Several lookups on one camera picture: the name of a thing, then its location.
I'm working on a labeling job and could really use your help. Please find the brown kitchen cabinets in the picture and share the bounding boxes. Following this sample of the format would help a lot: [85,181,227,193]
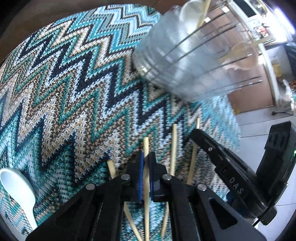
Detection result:
[208,1,278,113]

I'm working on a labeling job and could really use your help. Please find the clear plastic utensil holder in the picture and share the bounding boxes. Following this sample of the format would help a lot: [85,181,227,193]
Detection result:
[131,0,265,103]

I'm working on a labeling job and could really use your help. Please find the white ceramic spoon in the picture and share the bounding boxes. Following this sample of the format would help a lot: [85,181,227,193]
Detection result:
[1,168,38,230]
[179,0,211,33]

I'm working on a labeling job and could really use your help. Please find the zigzag patterned mat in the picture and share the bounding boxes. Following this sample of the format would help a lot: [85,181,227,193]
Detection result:
[1,4,240,225]

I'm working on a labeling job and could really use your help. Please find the beige wooden spoon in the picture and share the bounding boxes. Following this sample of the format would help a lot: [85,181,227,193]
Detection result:
[219,36,273,70]

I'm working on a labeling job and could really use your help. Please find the wooden chopstick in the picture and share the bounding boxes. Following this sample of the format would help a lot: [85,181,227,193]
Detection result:
[186,117,201,185]
[106,159,143,241]
[143,137,149,241]

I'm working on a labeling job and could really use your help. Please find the white microwave oven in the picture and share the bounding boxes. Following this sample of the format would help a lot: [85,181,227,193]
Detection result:
[228,1,267,28]

